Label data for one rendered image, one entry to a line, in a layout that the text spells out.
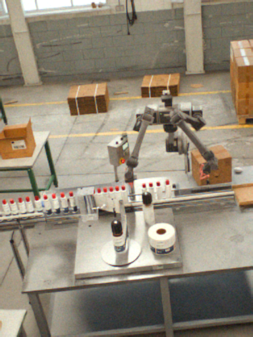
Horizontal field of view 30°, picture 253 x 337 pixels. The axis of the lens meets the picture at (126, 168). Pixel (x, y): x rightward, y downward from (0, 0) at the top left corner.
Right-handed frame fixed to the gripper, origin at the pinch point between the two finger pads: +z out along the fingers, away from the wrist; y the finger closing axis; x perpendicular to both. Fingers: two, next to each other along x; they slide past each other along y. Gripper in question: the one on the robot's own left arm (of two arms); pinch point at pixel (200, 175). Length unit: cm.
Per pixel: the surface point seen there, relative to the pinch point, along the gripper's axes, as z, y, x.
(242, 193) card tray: 4, -18, 49
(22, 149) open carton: 146, -113, -130
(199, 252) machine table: 28, 55, 18
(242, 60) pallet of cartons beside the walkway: -17, -333, 75
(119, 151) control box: 22, -4, -65
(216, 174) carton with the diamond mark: 7.0, -30.8, 24.0
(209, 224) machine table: 23.3, 21.7, 25.3
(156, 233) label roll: 33, 54, -18
